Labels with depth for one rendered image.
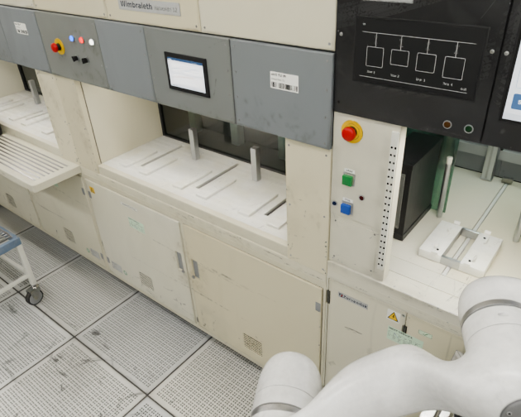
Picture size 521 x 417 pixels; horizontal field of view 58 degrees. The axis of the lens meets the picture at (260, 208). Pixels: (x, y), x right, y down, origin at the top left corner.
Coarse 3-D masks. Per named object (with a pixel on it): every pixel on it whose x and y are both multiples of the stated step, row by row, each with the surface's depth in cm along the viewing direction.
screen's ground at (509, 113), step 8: (520, 48) 96; (520, 56) 96; (520, 64) 97; (512, 80) 99; (512, 88) 100; (512, 96) 101; (504, 112) 103; (512, 112) 102; (520, 112) 101; (520, 120) 102
